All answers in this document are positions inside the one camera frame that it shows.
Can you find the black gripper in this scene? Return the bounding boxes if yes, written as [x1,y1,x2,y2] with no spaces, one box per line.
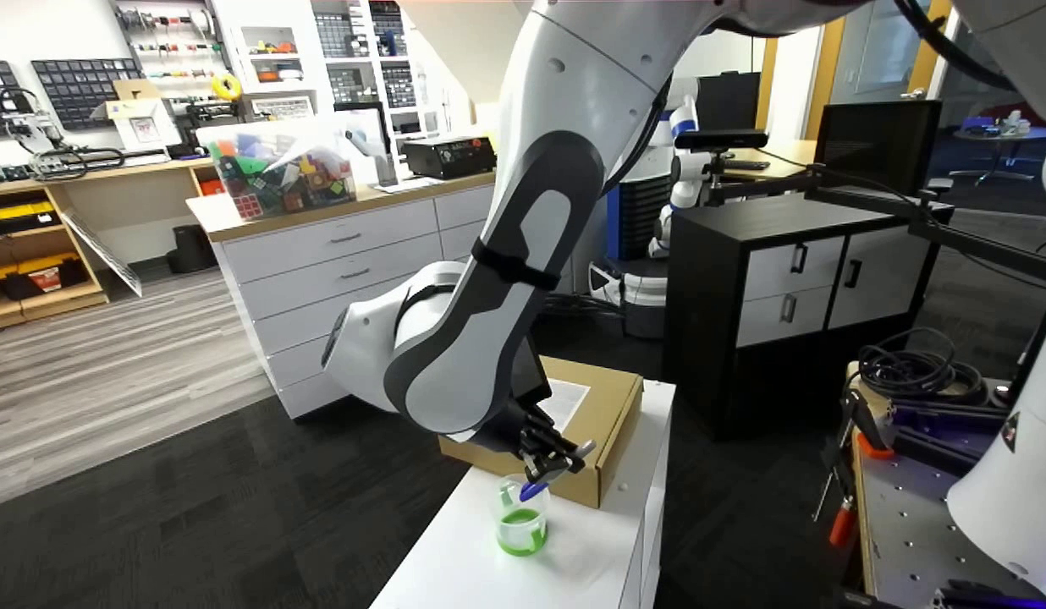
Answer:
[469,335,602,486]

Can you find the blue and white marker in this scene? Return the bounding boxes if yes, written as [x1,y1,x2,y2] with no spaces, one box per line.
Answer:
[513,453,583,506]

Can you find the green transparent cup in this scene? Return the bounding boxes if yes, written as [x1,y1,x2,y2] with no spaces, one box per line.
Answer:
[495,479,554,563]

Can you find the white paper label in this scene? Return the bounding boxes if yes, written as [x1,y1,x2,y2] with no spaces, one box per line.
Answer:
[533,376,593,438]

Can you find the brown cardboard box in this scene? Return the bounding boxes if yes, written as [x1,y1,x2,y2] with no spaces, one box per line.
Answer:
[435,351,646,512]

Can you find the black cabinet with white drawers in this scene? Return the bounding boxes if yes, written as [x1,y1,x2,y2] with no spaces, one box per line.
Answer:
[663,186,956,441]

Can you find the white drawer cabinet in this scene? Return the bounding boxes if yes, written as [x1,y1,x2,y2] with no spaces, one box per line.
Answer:
[185,166,499,424]

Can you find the black box device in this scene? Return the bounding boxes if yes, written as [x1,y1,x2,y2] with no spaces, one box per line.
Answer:
[399,129,502,182]

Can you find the robot mounting table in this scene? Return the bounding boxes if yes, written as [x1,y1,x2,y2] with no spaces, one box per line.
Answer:
[843,369,1046,609]

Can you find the clear bin of colourful items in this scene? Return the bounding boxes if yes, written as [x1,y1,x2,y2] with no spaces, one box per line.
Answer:
[197,114,362,224]

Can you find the black metal bar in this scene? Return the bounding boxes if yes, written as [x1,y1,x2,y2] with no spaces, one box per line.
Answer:
[809,182,1046,289]

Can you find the white shelving unit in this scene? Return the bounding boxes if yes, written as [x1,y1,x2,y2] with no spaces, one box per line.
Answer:
[207,0,480,129]

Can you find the wooden shelf desk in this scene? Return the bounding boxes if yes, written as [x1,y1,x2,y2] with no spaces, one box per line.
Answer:
[0,154,222,337]

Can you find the orange handled screwdriver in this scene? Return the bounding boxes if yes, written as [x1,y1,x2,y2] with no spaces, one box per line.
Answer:
[821,489,858,559]

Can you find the black stereo camera bar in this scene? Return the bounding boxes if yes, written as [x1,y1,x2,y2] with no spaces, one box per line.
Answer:
[673,126,775,154]

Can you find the coiled black cables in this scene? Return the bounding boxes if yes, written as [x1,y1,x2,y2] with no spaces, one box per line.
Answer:
[849,335,995,414]

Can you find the black keyboard wall panel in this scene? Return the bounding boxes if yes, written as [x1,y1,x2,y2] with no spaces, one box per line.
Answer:
[26,54,142,134]

